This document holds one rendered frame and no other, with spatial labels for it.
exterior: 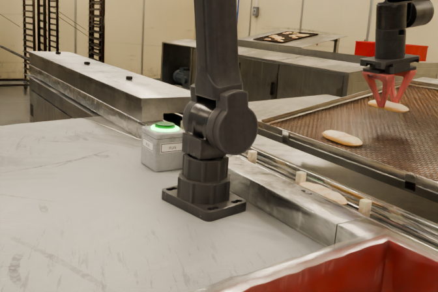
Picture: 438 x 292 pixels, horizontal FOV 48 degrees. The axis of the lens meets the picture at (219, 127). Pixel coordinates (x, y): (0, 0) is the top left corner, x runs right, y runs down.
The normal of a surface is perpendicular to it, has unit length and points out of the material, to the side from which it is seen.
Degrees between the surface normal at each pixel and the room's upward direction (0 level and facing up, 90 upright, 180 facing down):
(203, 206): 0
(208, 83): 97
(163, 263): 0
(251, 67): 90
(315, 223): 90
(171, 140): 90
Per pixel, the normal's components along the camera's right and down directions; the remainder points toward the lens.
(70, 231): 0.07, -0.97
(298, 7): -0.85, 0.06
